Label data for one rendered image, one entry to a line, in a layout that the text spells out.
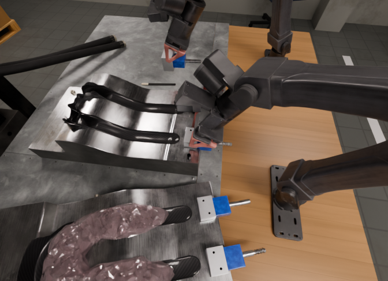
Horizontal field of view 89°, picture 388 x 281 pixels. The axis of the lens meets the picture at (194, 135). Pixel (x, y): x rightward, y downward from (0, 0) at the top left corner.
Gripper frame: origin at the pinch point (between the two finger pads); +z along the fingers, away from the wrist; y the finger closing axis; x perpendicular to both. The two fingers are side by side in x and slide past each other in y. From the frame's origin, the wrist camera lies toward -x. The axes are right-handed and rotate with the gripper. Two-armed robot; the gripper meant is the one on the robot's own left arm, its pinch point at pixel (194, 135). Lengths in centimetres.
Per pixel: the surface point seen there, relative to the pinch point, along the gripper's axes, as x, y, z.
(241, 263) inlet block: 13.7, 28.0, -3.4
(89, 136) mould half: -24.3, 4.8, 12.1
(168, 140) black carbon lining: -5.1, 1.0, 5.8
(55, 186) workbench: -28.1, 15.6, 28.6
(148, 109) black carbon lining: -12.3, -9.8, 10.4
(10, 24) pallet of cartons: -174, -183, 193
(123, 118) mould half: -18.2, -4.1, 11.8
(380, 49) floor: 211, -202, -17
